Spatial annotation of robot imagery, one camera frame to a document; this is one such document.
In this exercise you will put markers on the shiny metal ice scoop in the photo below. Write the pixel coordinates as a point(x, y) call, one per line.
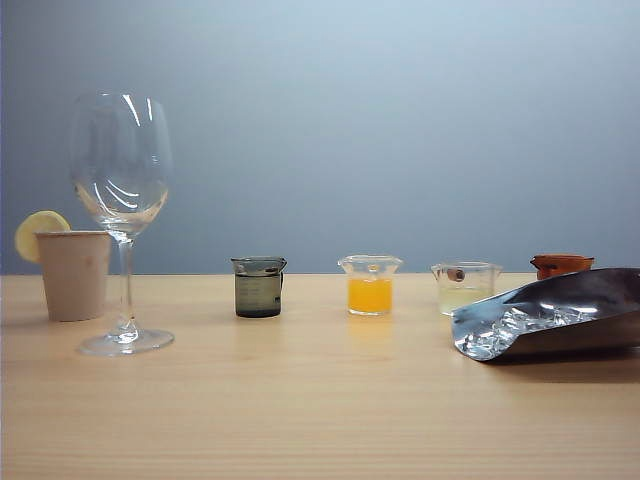
point(550, 290)

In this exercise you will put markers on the glass beaker with orange juice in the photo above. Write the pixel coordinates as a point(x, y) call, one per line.
point(370, 295)

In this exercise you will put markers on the grey smoked glass beaker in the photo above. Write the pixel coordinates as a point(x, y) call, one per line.
point(257, 292)

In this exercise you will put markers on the clear wine glass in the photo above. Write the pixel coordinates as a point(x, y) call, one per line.
point(122, 150)

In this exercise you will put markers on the amber glass beaker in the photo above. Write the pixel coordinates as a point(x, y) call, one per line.
point(555, 264)

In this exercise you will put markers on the beige paper cup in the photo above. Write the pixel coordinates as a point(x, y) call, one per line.
point(70, 275)

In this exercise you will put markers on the yellow lemon slice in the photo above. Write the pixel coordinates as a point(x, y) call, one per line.
point(29, 236)

